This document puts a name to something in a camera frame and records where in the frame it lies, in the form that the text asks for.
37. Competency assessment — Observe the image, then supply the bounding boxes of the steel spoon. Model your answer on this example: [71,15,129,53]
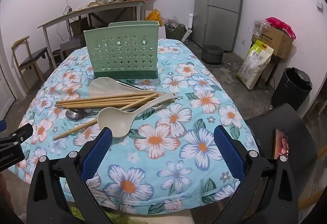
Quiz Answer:
[65,108,100,121]

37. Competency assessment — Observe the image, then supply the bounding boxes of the dark grey rice cooker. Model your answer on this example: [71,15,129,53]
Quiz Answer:
[201,44,225,64]

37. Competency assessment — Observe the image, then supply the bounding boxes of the white shell-shaped rice paddle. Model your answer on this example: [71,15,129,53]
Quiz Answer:
[87,77,148,98]

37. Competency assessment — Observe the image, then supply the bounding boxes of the yellow white rice bag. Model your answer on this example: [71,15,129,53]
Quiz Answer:
[236,40,274,91]

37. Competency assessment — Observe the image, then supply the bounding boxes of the wooden chair black seat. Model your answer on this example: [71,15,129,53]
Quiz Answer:
[11,36,52,94]

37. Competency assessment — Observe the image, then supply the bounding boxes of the black trash bin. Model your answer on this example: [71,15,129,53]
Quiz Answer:
[271,67,312,112]

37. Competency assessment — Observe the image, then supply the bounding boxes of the green shaggy rug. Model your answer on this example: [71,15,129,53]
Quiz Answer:
[68,203,143,224]

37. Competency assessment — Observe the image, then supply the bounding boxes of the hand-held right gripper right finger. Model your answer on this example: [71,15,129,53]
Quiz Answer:
[214,125,299,224]

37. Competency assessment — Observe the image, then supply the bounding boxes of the steel utensil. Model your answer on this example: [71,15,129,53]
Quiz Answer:
[113,78,148,91]

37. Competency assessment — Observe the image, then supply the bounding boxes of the large cardboard box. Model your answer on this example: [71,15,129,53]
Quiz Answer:
[252,26,293,59]

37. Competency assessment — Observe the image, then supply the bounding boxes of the pink plastic bag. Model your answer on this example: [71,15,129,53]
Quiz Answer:
[266,17,296,40]

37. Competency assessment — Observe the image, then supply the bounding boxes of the large black object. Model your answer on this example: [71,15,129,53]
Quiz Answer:
[245,102,327,214]

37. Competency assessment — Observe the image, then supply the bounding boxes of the dark green sack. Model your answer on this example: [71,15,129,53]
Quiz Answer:
[164,23,188,41]

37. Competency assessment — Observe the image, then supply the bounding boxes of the clear plastic bag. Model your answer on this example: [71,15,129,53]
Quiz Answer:
[252,19,271,35]

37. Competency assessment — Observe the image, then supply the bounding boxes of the white leaning device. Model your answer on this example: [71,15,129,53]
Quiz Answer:
[182,13,195,42]

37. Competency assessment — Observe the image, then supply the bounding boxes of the dark wooden stand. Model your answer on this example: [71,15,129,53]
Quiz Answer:
[266,54,281,86]

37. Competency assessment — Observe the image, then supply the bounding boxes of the small portrait picture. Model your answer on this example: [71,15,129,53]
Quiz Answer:
[274,128,290,161]

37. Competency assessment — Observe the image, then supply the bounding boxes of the silver refrigerator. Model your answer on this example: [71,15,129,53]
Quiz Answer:
[191,0,246,52]

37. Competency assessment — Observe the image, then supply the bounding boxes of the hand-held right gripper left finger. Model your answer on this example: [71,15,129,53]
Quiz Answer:
[27,127,113,224]

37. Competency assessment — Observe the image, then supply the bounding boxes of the floral blue blanket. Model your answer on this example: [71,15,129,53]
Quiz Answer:
[17,38,260,215]

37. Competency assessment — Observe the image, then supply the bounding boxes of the yellow plastic bag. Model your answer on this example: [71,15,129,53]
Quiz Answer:
[146,9,163,27]

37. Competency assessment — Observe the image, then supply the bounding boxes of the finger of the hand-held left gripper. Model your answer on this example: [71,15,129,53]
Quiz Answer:
[0,120,34,148]

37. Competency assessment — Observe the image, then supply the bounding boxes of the green perforated utensil holder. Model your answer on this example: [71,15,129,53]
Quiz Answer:
[83,21,160,79]

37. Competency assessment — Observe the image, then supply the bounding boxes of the pile of bamboo chopsticks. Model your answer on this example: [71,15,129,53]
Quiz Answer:
[53,91,160,141]

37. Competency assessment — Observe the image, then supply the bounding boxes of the white plastic ladle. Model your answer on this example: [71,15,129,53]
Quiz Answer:
[97,93,178,138]

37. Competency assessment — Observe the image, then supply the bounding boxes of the long wooden desk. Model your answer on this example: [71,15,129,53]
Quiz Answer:
[38,0,146,68]

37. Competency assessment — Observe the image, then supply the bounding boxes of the white door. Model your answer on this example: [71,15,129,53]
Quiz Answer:
[0,59,16,112]

